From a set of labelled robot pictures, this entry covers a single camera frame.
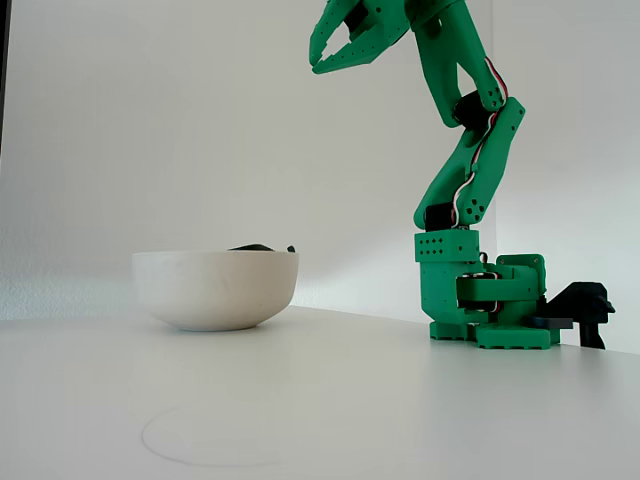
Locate red white servo cable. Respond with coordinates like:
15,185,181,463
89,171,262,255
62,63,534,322
449,54,509,231

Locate black cloth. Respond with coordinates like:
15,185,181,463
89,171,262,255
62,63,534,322
227,243,297,254

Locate black table clamp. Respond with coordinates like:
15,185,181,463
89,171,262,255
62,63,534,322
531,282,617,350

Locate dark vertical frame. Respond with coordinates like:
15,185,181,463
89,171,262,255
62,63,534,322
0,0,13,151

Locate dark cloth-lined table hole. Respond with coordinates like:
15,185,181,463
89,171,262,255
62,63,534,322
131,250,300,333

